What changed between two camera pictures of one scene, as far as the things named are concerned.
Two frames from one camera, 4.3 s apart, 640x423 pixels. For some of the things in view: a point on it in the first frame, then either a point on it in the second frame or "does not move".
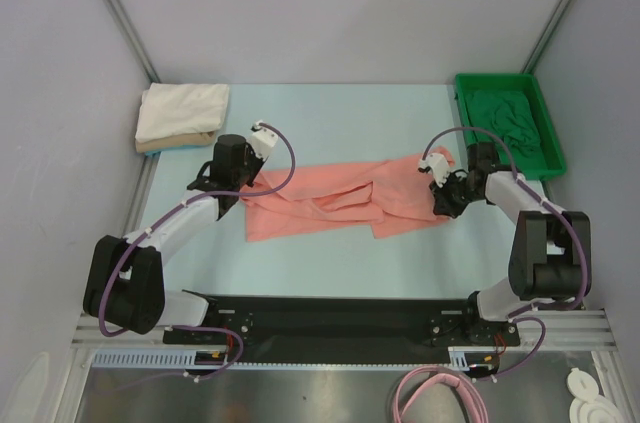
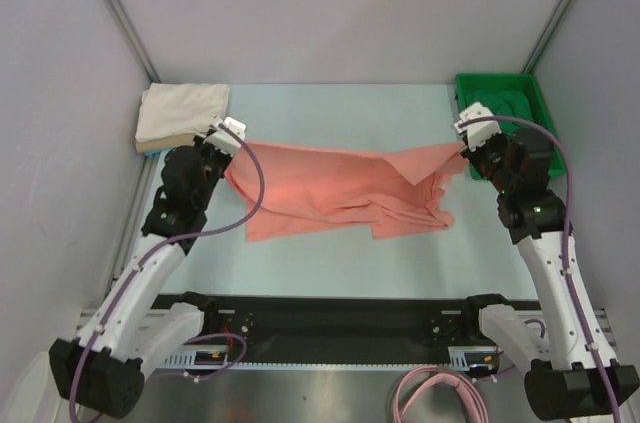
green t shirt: (508, 115) does not move
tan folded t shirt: (180, 140) does not move
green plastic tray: (513, 106) does not move
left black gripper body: (252, 165) -> (214, 163)
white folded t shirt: (176, 109) does not move
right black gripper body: (445, 202) -> (481, 157)
